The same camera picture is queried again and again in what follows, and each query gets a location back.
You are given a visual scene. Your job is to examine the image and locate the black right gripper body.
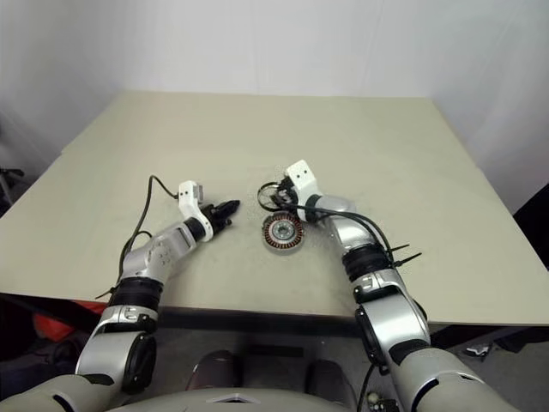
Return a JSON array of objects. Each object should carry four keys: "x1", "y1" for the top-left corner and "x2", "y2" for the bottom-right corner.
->
[{"x1": 275, "y1": 178, "x2": 302, "y2": 211}]

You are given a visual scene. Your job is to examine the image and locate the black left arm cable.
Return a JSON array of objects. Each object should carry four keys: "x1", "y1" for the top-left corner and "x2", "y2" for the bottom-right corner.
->
[{"x1": 112, "y1": 173, "x2": 180, "y2": 297}]

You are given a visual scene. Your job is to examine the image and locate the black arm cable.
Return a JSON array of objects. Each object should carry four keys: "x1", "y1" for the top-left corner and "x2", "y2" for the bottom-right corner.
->
[
  {"x1": 295, "y1": 204, "x2": 395, "y2": 263},
  {"x1": 306, "y1": 212, "x2": 389, "y2": 254},
  {"x1": 112, "y1": 173, "x2": 180, "y2": 297}
]

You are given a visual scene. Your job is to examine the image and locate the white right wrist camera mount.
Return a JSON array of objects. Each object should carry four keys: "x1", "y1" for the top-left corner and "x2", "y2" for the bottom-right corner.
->
[{"x1": 276, "y1": 159, "x2": 322, "y2": 208}]

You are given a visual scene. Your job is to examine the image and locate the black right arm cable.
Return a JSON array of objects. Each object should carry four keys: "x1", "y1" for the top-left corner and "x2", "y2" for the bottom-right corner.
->
[
  {"x1": 295, "y1": 204, "x2": 395, "y2": 263},
  {"x1": 306, "y1": 212, "x2": 389, "y2": 254}
]

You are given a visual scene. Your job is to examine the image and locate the black stand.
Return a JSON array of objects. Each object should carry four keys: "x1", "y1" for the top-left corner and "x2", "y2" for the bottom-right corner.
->
[{"x1": 0, "y1": 167, "x2": 25, "y2": 207}]

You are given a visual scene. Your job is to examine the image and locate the grey robot torso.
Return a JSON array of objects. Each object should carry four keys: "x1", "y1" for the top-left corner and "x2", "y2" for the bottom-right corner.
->
[{"x1": 106, "y1": 379, "x2": 365, "y2": 412}]

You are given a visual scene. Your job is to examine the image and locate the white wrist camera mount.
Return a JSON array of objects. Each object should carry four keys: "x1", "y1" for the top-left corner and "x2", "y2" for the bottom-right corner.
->
[
  {"x1": 276, "y1": 159, "x2": 322, "y2": 208},
  {"x1": 177, "y1": 180, "x2": 215, "y2": 242}
]

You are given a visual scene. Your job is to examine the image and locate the motor stator with copper windings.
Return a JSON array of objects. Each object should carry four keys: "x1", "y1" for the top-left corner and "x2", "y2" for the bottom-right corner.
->
[{"x1": 260, "y1": 213, "x2": 306, "y2": 255}]

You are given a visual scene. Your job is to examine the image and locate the dark rounded shape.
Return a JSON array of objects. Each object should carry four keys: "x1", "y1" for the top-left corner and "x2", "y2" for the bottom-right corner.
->
[
  {"x1": 190, "y1": 349, "x2": 241, "y2": 394},
  {"x1": 304, "y1": 359, "x2": 344, "y2": 387}
]

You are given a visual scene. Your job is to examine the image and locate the black spoked rotor ring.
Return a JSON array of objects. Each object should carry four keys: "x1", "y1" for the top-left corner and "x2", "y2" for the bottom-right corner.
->
[{"x1": 256, "y1": 179, "x2": 297, "y2": 215}]

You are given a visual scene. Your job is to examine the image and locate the black chair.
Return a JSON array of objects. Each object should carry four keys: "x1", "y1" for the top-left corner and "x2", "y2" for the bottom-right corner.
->
[{"x1": 512, "y1": 183, "x2": 549, "y2": 270}]

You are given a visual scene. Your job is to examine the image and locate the orange red fabric object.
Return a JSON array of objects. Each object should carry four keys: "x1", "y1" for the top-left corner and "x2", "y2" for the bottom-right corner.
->
[{"x1": 33, "y1": 300, "x2": 108, "y2": 343}]

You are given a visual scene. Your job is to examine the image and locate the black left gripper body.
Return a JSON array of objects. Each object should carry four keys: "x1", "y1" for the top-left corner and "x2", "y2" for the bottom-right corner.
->
[{"x1": 200, "y1": 203, "x2": 233, "y2": 238}]

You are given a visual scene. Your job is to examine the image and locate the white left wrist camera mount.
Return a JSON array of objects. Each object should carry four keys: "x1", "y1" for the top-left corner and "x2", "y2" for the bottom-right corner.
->
[{"x1": 177, "y1": 180, "x2": 215, "y2": 242}]

